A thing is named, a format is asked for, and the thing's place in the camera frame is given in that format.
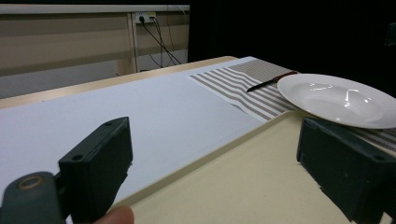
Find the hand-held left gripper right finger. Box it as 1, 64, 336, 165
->
296, 117, 396, 224

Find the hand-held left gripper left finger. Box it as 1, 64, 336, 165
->
58, 116, 134, 224

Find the white table mat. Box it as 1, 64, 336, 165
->
0, 55, 265, 224

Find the white plate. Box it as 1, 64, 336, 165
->
276, 73, 396, 130

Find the striped placemat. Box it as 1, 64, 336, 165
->
187, 58, 396, 153

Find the black knife with reddish handle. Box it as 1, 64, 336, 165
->
246, 70, 299, 93

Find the black cable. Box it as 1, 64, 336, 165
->
138, 16, 183, 66
150, 17, 173, 67

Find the white wall socket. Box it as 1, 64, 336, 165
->
134, 11, 158, 25

